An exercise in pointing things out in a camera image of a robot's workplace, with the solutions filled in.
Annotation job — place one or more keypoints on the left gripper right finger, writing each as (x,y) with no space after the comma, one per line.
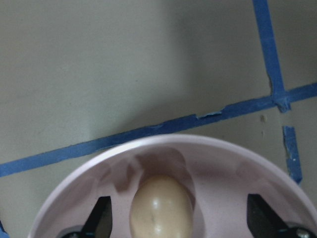
(262,220)

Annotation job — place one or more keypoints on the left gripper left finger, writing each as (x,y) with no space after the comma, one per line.
(99,222)

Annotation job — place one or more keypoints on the pink bowl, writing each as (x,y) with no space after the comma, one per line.
(218,175)

